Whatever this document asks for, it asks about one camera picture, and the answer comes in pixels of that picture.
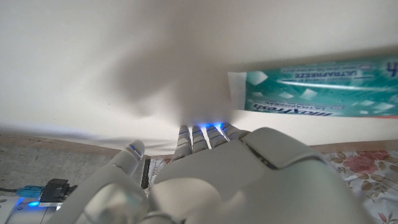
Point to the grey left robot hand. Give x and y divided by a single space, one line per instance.
236 180

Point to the cream paper mat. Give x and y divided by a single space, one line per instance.
93 62

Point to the floral backdrop cloth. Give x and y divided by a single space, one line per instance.
367 174

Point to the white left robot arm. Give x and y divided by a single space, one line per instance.
25 211

